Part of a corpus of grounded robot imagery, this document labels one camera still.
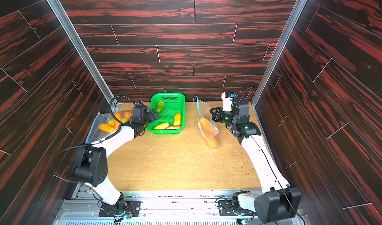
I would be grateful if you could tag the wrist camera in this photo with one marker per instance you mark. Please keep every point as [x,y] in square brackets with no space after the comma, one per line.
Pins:
[138,102]
[227,98]

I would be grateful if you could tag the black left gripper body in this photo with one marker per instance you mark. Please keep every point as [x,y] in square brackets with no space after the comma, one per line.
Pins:
[149,118]

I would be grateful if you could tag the green plastic basket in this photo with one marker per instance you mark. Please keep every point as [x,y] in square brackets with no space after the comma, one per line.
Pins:
[174,103]

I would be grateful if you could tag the red mango bottom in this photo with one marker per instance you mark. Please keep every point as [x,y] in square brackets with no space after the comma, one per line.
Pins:
[173,127]

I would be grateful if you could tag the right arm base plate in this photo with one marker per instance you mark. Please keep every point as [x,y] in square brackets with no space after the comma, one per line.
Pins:
[229,208]

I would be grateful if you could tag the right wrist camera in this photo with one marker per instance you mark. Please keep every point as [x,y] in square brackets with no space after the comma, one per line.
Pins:
[227,98]

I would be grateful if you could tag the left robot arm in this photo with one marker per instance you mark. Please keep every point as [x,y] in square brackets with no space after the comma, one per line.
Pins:
[91,167]

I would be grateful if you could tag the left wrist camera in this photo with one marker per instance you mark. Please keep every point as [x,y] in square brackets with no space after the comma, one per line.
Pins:
[138,102]

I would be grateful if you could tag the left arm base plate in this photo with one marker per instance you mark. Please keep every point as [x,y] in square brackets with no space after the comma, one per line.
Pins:
[130,209]

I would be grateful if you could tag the aluminium front rail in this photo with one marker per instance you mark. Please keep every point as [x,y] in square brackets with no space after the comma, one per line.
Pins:
[193,207]

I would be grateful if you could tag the clear zip-top bag blue zipper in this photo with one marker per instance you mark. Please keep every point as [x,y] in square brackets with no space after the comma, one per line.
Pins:
[105,133]

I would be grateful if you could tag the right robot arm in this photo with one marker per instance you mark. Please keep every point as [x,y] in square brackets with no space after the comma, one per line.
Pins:
[279,201]

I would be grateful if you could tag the curved yellow mango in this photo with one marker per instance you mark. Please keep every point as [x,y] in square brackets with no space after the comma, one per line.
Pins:
[162,126]

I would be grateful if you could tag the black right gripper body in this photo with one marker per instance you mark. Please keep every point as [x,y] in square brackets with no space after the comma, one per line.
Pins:
[215,114]

